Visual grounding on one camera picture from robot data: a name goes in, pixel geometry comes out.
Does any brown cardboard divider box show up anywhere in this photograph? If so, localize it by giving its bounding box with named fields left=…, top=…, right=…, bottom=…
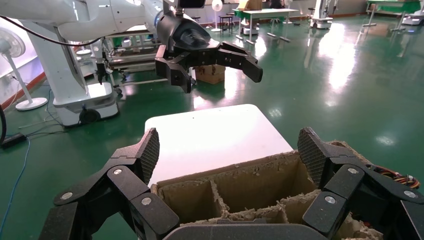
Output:
left=150, top=140, right=385, bottom=240

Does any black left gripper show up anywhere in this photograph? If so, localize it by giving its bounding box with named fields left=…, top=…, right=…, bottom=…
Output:
left=154, top=11, right=264, bottom=94

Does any black stool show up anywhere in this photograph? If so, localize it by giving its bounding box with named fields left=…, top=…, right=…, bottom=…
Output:
left=218, top=14, right=235, bottom=34

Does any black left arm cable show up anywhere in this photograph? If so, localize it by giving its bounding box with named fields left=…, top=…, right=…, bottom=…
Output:
left=0, top=15, right=102, bottom=47

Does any table with green skirt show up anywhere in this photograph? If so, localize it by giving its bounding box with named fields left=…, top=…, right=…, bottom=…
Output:
left=232, top=8, right=301, bottom=46
left=362, top=0, right=422, bottom=32

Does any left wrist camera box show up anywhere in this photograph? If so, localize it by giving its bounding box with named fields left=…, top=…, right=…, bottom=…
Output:
left=165, top=0, right=207, bottom=17

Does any thick black hose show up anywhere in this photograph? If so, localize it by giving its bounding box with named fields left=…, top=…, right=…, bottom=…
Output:
left=0, top=104, right=8, bottom=145

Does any black power strip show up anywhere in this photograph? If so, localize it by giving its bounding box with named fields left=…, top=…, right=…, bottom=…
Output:
left=0, top=133, right=27, bottom=150

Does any white standing fan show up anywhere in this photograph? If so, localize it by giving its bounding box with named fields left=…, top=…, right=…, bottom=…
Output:
left=0, top=28, right=48, bottom=112
left=210, top=0, right=224, bottom=33

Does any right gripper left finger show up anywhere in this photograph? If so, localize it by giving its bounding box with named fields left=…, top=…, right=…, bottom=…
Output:
left=38, top=127, right=180, bottom=240

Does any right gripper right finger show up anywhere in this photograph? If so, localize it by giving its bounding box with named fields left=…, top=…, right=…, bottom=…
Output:
left=297, top=127, right=424, bottom=240

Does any metal frame cart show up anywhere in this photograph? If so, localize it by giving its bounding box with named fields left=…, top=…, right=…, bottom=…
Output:
left=105, top=29, right=170, bottom=89

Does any blue floor cable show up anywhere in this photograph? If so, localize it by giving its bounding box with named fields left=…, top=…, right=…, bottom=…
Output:
left=0, top=137, right=31, bottom=233

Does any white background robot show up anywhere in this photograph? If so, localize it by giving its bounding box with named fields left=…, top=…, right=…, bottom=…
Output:
left=309, top=0, right=334, bottom=30

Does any open brown cardboard carton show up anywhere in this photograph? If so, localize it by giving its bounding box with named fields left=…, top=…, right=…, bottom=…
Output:
left=238, top=0, right=263, bottom=11

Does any small brown cardboard box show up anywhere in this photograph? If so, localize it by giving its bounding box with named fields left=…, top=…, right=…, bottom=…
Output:
left=194, top=64, right=226, bottom=85

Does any white robot torso column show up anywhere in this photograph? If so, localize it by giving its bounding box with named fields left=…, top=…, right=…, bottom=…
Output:
left=19, top=21, right=119, bottom=127

